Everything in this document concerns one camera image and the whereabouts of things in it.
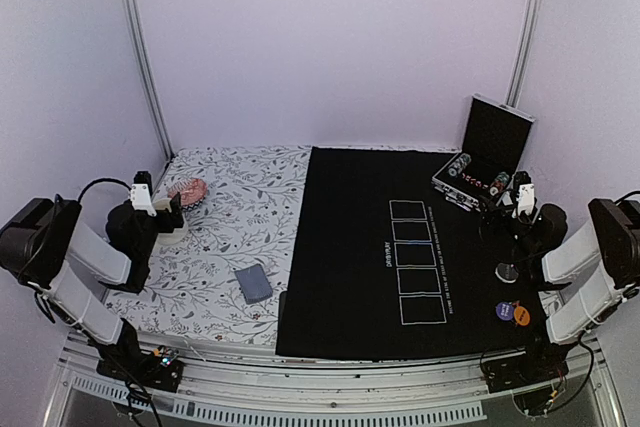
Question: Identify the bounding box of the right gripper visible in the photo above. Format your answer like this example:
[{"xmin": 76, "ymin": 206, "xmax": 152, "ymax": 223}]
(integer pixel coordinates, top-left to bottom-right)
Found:
[{"xmin": 479, "ymin": 196, "xmax": 541, "ymax": 258}]

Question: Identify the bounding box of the black dealer button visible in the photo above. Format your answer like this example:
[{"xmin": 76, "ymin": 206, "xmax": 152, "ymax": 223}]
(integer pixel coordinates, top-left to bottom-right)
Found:
[{"xmin": 495, "ymin": 263, "xmax": 519, "ymax": 284}]

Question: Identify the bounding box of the purple small blind button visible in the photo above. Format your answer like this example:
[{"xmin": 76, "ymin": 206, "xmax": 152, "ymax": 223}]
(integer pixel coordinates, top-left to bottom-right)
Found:
[{"xmin": 495, "ymin": 302, "xmax": 515, "ymax": 322}]

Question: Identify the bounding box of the orange big blind button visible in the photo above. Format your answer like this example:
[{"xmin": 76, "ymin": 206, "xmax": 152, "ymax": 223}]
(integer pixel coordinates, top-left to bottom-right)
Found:
[{"xmin": 513, "ymin": 306, "xmax": 531, "ymax": 327}]

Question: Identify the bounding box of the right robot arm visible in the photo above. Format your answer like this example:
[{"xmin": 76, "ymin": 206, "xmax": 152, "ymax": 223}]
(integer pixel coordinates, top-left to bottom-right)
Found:
[{"xmin": 479, "ymin": 184, "xmax": 639, "ymax": 345}]

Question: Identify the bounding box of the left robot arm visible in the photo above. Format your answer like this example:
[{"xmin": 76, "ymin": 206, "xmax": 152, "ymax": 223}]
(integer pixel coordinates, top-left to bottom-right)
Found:
[{"xmin": 1, "ymin": 180, "xmax": 185, "ymax": 381}]

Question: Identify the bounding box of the white cup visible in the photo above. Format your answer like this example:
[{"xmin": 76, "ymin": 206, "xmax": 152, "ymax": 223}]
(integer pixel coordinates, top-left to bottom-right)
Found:
[{"xmin": 153, "ymin": 198, "xmax": 188, "ymax": 246}]

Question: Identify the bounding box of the red patterned bowl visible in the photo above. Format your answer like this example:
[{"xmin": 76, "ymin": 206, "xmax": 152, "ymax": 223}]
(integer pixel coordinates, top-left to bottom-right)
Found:
[{"xmin": 167, "ymin": 178, "xmax": 208, "ymax": 211}]

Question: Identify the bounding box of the right chip stack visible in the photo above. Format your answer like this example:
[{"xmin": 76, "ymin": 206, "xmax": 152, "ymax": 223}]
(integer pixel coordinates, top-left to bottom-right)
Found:
[{"xmin": 488, "ymin": 172, "xmax": 510, "ymax": 197}]

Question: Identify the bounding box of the chip stack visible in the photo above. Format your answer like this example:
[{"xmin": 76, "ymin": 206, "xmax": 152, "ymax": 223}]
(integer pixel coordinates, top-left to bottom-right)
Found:
[
  {"xmin": 447, "ymin": 153, "xmax": 472, "ymax": 178},
  {"xmin": 488, "ymin": 172, "xmax": 510, "ymax": 197}
]

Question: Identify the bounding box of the left chip stack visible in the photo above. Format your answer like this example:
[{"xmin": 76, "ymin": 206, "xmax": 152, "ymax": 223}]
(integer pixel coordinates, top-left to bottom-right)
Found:
[{"xmin": 447, "ymin": 153, "xmax": 472, "ymax": 178}]

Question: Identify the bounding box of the floral tablecloth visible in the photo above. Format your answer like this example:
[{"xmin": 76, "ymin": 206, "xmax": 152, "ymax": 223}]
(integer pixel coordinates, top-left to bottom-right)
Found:
[{"xmin": 105, "ymin": 146, "xmax": 311, "ymax": 346}]

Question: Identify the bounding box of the aluminium poker chip case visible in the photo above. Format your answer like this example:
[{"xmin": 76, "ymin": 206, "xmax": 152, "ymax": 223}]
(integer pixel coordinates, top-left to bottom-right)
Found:
[{"xmin": 431, "ymin": 94, "xmax": 535, "ymax": 211}]

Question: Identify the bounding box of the blue card deck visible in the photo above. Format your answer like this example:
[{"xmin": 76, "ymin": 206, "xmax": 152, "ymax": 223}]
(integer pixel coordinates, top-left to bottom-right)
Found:
[{"xmin": 234, "ymin": 264, "xmax": 273, "ymax": 305}]

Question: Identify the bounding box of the black poker mat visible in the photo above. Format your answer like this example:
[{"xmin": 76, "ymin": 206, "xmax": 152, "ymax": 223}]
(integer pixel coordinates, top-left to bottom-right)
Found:
[{"xmin": 276, "ymin": 148, "xmax": 546, "ymax": 361}]

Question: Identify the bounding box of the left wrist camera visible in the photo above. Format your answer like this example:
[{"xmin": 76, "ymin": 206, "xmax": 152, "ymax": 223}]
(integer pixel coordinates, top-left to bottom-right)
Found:
[{"xmin": 129, "ymin": 171, "xmax": 156, "ymax": 217}]

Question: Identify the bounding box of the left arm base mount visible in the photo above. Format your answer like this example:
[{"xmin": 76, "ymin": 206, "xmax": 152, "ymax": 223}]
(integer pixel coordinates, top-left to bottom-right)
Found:
[{"xmin": 96, "ymin": 343, "xmax": 184, "ymax": 393}]

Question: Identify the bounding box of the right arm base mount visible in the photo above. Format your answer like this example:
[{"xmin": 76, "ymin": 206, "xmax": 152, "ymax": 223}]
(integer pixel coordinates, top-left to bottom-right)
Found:
[{"xmin": 479, "ymin": 344, "xmax": 570, "ymax": 417}]

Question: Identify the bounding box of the aluminium front rail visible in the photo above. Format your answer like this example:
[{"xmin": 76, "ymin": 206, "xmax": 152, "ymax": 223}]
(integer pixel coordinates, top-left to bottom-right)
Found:
[{"xmin": 44, "ymin": 333, "xmax": 627, "ymax": 426}]

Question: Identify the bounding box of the right aluminium post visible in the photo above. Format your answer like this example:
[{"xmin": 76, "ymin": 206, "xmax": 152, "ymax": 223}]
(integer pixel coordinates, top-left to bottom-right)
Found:
[{"xmin": 505, "ymin": 0, "xmax": 543, "ymax": 108}]

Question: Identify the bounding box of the aluminium post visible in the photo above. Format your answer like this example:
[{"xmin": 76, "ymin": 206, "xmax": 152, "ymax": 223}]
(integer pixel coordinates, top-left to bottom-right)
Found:
[
  {"xmin": 505, "ymin": 0, "xmax": 543, "ymax": 108},
  {"xmin": 122, "ymin": 0, "xmax": 174, "ymax": 162}
]

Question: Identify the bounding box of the left aluminium post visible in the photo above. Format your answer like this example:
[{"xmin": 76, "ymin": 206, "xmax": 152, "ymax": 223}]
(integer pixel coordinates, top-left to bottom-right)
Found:
[{"xmin": 122, "ymin": 0, "xmax": 174, "ymax": 162}]

